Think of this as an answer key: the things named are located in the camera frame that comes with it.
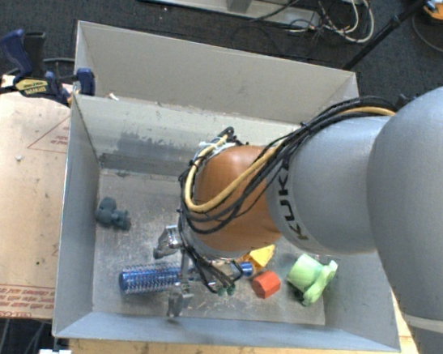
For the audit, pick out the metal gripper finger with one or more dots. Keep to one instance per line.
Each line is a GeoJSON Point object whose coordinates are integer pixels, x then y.
{"type": "Point", "coordinates": [179, 299]}
{"type": "Point", "coordinates": [166, 242]}

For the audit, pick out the grey metal bin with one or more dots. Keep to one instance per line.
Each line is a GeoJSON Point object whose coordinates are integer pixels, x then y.
{"type": "Point", "coordinates": [134, 241]}

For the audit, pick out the blue ribbed cylinder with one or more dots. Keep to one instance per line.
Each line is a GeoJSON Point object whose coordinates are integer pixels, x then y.
{"type": "Point", "coordinates": [147, 279]}

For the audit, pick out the small blue cylinder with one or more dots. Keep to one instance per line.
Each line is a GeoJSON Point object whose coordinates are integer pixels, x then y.
{"type": "Point", "coordinates": [247, 268]}

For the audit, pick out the yellow toy wedge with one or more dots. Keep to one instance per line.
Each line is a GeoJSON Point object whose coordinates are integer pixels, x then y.
{"type": "Point", "coordinates": [263, 255]}

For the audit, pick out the red-orange block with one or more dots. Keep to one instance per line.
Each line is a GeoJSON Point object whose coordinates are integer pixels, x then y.
{"type": "Point", "coordinates": [266, 284]}

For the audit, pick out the dark grey-green toy figure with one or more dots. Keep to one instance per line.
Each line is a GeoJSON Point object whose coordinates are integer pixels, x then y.
{"type": "Point", "coordinates": [110, 214]}

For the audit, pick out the light green toy figure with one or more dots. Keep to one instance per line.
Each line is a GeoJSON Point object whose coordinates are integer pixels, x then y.
{"type": "Point", "coordinates": [307, 278]}

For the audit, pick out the brown cardboard board red print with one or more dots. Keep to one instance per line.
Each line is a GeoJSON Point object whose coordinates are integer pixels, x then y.
{"type": "Point", "coordinates": [21, 205]}

